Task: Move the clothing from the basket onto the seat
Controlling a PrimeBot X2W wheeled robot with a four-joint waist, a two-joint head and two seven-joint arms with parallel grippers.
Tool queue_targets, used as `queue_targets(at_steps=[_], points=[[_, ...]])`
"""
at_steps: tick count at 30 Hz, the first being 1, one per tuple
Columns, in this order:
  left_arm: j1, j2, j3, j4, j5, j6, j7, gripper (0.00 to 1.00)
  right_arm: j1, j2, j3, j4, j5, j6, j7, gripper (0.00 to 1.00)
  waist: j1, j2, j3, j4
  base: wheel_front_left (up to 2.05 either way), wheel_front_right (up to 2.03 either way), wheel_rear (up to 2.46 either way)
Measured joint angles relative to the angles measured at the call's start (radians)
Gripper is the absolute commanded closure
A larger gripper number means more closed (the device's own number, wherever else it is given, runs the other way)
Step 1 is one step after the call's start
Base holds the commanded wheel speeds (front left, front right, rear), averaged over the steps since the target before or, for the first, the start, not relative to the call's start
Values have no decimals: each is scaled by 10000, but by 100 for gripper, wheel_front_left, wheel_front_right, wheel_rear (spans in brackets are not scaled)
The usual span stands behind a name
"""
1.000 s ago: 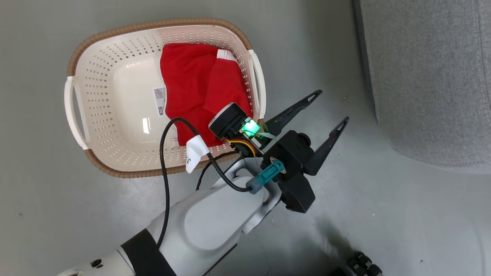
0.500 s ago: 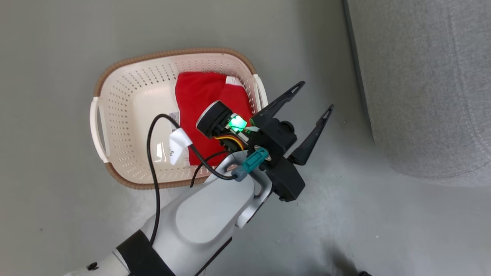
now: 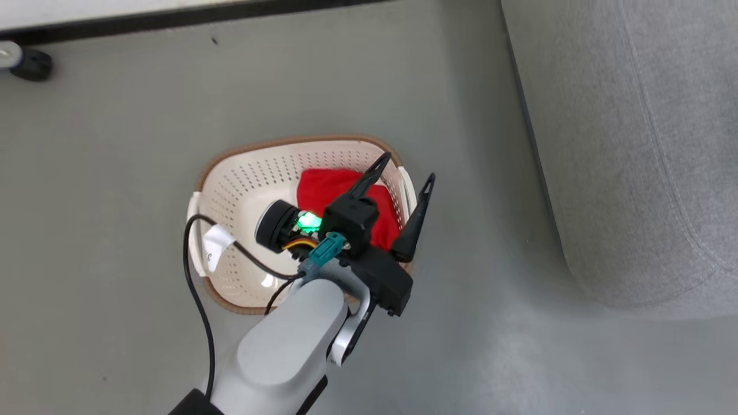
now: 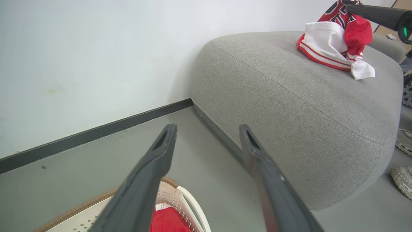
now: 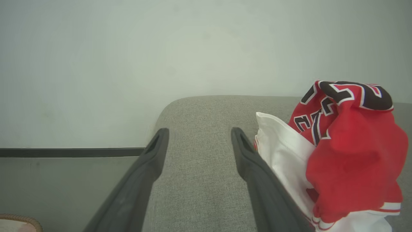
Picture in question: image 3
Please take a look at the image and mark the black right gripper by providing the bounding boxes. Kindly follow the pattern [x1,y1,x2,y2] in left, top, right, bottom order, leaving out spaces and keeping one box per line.
[345,151,437,316]

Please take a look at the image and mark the red and white garment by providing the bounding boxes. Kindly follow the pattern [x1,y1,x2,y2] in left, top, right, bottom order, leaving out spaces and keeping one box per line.
[296,168,401,251]

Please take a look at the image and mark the grey fabric sofa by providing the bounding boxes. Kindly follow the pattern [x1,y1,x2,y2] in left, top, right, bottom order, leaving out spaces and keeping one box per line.
[500,0,738,319]

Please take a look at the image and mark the white laundry basket brown rim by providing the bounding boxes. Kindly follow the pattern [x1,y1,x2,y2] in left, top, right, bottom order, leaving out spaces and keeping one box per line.
[186,134,417,316]

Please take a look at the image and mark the black baseboard strip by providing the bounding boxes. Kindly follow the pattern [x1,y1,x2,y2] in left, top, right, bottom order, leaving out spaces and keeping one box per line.
[0,0,398,44]

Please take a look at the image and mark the teal cable connector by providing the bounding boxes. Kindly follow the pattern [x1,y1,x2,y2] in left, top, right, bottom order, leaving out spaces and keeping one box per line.
[300,232,348,271]

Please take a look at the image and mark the short thin black cable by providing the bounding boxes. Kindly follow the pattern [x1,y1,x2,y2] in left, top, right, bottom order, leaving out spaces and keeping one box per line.
[264,276,306,316]

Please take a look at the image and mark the white cable label tag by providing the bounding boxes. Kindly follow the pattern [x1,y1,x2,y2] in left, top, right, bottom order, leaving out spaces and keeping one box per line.
[203,224,237,273]

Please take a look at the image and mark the long thin black cable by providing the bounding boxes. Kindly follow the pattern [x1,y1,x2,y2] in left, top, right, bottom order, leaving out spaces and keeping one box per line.
[182,214,306,399]

